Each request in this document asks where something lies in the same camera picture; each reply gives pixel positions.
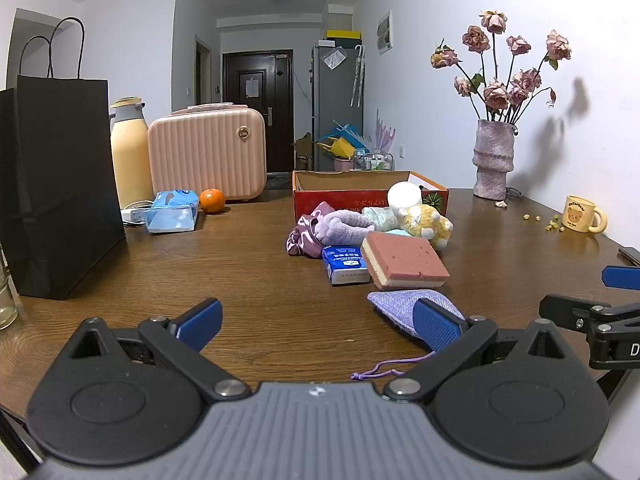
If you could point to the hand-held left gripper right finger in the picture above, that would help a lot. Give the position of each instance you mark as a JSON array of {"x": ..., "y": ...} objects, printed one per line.
[{"x": 435, "y": 327}]

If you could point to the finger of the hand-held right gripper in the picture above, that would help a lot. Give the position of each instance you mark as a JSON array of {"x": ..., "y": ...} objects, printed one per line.
[
  {"x": 565, "y": 307},
  {"x": 622, "y": 277}
]

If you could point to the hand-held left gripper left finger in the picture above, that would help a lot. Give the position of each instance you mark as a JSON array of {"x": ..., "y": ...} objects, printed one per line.
[{"x": 202, "y": 322}]

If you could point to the red cleaning sponge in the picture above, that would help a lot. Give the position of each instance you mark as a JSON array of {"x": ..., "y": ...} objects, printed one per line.
[{"x": 400, "y": 255}]

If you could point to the light blue plush toy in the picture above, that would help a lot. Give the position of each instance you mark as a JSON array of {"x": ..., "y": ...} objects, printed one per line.
[{"x": 397, "y": 232}]

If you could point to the yellow plush toy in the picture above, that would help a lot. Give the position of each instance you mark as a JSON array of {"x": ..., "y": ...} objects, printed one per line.
[{"x": 422, "y": 220}]

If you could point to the blue pocket tissue packet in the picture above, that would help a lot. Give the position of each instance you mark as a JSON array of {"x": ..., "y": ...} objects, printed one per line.
[{"x": 345, "y": 265}]

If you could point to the purple satin scrunchie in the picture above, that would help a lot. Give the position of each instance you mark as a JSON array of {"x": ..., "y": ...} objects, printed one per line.
[{"x": 305, "y": 240}]

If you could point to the lavender fuzzy headband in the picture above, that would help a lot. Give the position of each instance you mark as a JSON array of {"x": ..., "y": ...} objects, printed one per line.
[{"x": 345, "y": 222}]

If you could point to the red cardboard box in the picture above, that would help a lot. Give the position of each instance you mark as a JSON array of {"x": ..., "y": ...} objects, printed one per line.
[{"x": 340, "y": 202}]

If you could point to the blue soft tissue pack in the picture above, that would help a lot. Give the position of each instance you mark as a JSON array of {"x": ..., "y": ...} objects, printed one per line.
[{"x": 170, "y": 215}]

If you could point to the dark smartphone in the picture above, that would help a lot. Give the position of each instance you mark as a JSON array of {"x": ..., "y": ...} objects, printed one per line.
[{"x": 631, "y": 255}]

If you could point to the yellow bear mug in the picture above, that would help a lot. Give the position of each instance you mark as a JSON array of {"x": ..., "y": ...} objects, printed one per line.
[{"x": 577, "y": 215}]

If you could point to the scattered yellow flower bits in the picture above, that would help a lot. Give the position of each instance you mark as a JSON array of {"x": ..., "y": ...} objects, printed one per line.
[{"x": 552, "y": 225}]

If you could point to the orange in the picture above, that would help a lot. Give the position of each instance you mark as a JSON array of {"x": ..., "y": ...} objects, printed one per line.
[{"x": 211, "y": 200}]

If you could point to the dark doormat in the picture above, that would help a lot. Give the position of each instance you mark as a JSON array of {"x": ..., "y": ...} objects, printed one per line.
[{"x": 279, "y": 181}]

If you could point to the lilac textured vase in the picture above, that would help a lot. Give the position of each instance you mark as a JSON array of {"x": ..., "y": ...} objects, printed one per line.
[{"x": 492, "y": 160}]

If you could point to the pink ribbed suitcase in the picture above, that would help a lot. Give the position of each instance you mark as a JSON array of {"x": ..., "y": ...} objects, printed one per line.
[{"x": 200, "y": 155}]

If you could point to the cream thermos jug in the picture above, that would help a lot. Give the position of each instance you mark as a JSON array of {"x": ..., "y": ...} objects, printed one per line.
[{"x": 130, "y": 160}]

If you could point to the pink bucket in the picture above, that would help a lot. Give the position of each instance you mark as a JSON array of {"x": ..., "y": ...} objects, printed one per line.
[{"x": 344, "y": 163}]

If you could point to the clear glass jar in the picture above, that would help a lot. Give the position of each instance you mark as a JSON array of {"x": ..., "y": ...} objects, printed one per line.
[{"x": 7, "y": 305}]

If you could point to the brown carton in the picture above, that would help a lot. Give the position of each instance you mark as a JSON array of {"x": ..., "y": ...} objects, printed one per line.
[{"x": 303, "y": 152}]

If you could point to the black paper bag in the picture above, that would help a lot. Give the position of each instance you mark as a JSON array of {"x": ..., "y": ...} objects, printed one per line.
[{"x": 60, "y": 185}]

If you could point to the purple feather decoration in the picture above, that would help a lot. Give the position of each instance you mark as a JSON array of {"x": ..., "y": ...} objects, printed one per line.
[{"x": 384, "y": 132}]

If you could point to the yellow shopping bag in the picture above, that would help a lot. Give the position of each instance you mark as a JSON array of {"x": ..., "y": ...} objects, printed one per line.
[{"x": 342, "y": 147}]

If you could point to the dark brown entrance door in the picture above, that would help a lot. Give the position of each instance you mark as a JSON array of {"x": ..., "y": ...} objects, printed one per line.
[{"x": 257, "y": 125}]

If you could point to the blue shopping bag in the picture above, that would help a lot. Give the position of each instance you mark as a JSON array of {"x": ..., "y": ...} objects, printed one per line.
[{"x": 350, "y": 132}]

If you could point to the dried pink rose bouquet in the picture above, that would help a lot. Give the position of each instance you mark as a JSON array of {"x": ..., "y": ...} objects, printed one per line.
[{"x": 495, "y": 92}]

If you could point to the white paper notice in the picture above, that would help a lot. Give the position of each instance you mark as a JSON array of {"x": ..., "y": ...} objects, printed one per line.
[{"x": 252, "y": 88}]

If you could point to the grey refrigerator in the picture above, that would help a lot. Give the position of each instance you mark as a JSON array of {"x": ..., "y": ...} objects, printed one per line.
[{"x": 330, "y": 110}]

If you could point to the side room doorway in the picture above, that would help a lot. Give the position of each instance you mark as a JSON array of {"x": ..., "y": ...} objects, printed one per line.
[{"x": 202, "y": 75}]

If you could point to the white folded umbrella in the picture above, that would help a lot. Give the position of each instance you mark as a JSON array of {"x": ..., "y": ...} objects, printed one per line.
[
  {"x": 354, "y": 80},
  {"x": 361, "y": 72}
]

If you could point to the clear plastic bag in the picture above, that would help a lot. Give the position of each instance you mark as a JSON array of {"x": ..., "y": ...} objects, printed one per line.
[{"x": 334, "y": 59}]

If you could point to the yellow flat box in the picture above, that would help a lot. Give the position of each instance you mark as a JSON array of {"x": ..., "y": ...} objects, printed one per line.
[{"x": 343, "y": 34}]

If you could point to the white wall panel box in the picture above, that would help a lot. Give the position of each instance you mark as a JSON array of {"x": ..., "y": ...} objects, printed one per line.
[{"x": 384, "y": 33}]

